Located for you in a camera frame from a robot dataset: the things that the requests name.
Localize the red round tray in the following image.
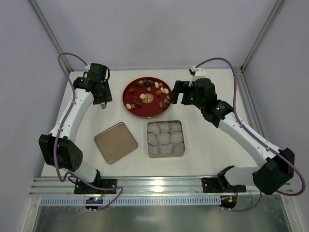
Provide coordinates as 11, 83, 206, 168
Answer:
122, 77, 171, 118

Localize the right frame post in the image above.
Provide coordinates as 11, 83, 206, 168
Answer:
240, 0, 286, 72

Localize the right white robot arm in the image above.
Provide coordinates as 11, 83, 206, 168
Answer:
169, 78, 295, 195

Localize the aluminium rail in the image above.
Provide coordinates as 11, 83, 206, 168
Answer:
28, 175, 293, 197

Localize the frame post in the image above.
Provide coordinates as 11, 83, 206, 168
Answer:
240, 0, 286, 72
28, 0, 73, 72

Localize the left frame post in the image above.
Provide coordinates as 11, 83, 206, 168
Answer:
28, 0, 73, 72

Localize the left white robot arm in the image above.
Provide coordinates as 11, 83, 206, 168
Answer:
39, 63, 112, 190

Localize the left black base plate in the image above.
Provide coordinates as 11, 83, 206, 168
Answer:
74, 178, 117, 195

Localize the gold square tin box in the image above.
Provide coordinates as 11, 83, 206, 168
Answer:
147, 120, 185, 159

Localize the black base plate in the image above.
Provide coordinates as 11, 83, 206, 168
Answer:
201, 177, 247, 193
74, 178, 117, 195

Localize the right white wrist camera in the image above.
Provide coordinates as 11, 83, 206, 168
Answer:
188, 66, 206, 86

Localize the gold square tin lid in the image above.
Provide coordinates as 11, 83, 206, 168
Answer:
94, 122, 138, 165

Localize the slotted cable duct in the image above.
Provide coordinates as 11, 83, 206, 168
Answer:
40, 195, 221, 206

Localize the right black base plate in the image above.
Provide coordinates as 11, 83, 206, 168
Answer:
201, 177, 247, 193

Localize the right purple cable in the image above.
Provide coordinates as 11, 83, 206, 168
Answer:
194, 57, 305, 213

